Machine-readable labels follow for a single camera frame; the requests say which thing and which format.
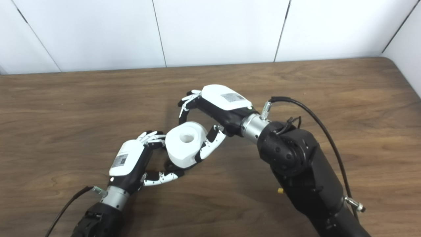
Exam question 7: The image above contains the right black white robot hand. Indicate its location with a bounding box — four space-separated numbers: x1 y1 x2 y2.
178 85 253 162

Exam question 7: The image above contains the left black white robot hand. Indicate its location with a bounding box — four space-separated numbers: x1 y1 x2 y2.
109 131 185 195

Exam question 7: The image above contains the black flanged holder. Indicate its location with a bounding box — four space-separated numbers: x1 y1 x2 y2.
163 159 185 172

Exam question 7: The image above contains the round white piece with holes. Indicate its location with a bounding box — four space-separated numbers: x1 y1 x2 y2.
165 121 208 169

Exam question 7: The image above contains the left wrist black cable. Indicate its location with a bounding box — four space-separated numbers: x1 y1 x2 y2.
44 186 108 237

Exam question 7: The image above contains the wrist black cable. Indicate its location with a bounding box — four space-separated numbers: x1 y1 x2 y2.
261 96 366 221
44 186 108 237

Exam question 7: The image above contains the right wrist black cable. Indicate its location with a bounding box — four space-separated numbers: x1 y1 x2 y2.
261 96 366 221

